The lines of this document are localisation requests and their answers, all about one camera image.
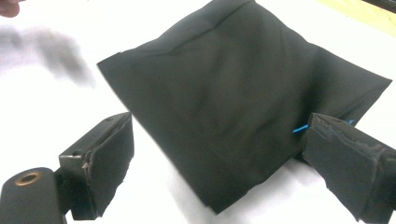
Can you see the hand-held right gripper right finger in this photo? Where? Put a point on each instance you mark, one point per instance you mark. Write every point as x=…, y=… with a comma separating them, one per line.
x=348, y=161

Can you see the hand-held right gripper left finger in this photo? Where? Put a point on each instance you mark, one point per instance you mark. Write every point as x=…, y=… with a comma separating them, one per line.
x=106, y=161

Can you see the black shorts with blue stripes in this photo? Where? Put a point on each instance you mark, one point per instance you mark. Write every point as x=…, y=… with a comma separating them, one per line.
x=224, y=93

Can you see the white table mat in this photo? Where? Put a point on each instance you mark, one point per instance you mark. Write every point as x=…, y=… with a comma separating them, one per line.
x=37, y=118

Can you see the wooden table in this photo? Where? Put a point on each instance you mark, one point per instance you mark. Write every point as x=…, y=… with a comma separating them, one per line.
x=367, y=17

